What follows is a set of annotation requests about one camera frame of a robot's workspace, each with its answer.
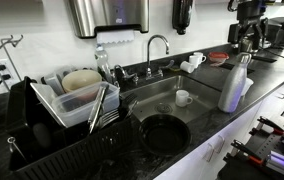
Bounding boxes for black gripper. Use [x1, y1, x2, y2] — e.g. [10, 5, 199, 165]
[227, 14, 270, 54]

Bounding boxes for stainless steel sink basin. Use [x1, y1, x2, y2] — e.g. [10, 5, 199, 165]
[120, 74, 223, 125]

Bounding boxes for black coffee machine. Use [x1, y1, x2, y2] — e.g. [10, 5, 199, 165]
[266, 16, 284, 48]

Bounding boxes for red lidded plastic container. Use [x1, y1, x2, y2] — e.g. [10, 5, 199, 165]
[207, 51, 230, 65]

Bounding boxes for translucent plastic cup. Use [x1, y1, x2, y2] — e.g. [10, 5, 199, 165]
[240, 77, 255, 98]

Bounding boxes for white ceramic mug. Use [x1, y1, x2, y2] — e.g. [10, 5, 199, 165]
[193, 51, 207, 64]
[188, 54, 202, 69]

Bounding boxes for white mug lying tipped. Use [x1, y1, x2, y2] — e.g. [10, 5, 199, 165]
[179, 60, 196, 74]

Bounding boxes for white base cabinet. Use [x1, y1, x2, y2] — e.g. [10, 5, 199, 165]
[153, 71, 284, 180]

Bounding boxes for black orange bar clamp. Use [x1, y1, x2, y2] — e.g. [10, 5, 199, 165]
[256, 115, 284, 136]
[230, 139, 265, 166]

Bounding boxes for small white mug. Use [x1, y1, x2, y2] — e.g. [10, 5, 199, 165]
[175, 89, 194, 108]

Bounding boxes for chrome gooseneck faucet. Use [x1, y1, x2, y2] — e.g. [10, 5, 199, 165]
[144, 34, 176, 81]

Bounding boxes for black round bowl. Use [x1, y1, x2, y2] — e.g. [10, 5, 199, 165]
[137, 113, 192, 157]

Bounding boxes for steel paper towel dispenser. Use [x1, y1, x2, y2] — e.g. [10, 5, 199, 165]
[67, 0, 150, 45]

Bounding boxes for clear plastic water bottle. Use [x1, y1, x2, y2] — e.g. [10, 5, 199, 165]
[94, 43, 114, 85]

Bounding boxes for steel fork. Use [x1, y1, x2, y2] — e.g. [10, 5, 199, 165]
[95, 109, 121, 131]

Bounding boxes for steel kitchen tongs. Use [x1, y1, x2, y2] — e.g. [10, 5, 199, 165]
[87, 83, 110, 135]

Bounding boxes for beige bowl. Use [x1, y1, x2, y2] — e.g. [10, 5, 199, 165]
[61, 69, 103, 95]

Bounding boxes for clear plastic storage container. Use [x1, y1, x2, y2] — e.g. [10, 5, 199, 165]
[51, 81, 121, 129]

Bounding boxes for black dish rack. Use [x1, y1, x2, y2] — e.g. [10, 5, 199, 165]
[5, 75, 140, 180]

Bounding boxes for black wall soap dispenser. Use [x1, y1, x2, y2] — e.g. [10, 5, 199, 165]
[171, 0, 194, 36]

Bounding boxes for wire hook rack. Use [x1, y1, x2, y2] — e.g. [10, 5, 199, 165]
[0, 34, 25, 83]

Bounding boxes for white wall outlet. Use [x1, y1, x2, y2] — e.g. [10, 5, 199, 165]
[0, 59, 18, 91]

